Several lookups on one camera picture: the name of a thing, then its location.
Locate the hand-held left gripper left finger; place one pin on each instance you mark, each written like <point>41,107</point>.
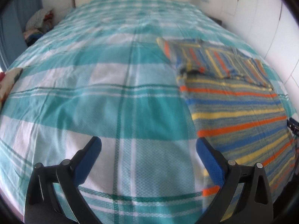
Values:
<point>86,161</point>

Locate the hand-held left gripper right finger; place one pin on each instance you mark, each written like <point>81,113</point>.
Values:
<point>210,161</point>

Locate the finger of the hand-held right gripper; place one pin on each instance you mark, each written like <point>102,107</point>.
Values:
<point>293,126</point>

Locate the striped t-shirt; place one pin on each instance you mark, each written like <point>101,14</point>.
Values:
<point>236,112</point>

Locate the pile of clothes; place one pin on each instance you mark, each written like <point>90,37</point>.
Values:
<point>38,25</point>

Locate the teal plaid bed cover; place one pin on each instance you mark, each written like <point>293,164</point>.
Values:
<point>93,86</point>

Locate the beige folded cloth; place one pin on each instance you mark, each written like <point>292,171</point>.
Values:
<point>8,84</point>

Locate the white wardrobe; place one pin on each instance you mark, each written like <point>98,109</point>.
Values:
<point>264,16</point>

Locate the blue curtain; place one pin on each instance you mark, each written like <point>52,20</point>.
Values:
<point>11,23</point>

